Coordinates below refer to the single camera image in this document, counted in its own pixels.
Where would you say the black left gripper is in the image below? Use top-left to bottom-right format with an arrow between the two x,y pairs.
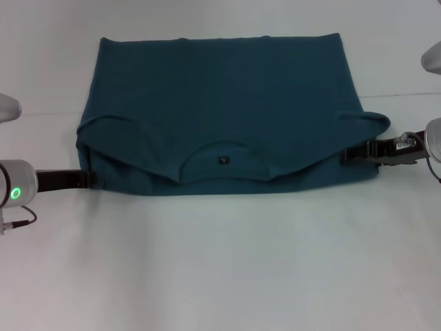
35,168 -> 105,194

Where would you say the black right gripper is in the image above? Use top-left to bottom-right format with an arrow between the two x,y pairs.
339,129 -> 429,169

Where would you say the teal shirt with FREE print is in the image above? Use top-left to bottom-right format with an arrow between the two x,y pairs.
75,32 -> 392,198

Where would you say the left arm cable with plug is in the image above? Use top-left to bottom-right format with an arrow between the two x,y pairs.
0,205 -> 38,236

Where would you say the left wrist camera housing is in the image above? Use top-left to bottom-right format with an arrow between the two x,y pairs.
0,92 -> 23,123

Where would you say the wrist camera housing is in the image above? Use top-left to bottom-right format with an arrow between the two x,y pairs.
0,92 -> 23,123
420,41 -> 441,75

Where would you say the right wrist camera housing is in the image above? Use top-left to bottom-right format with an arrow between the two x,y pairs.
420,41 -> 441,75

